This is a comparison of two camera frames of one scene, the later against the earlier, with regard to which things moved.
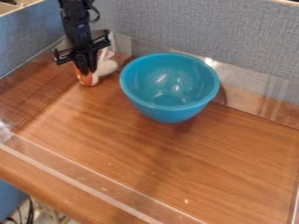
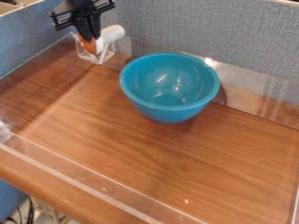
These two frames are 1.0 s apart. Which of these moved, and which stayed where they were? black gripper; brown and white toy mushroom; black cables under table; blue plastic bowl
Moved: brown and white toy mushroom; black gripper
Stayed: black cables under table; blue plastic bowl
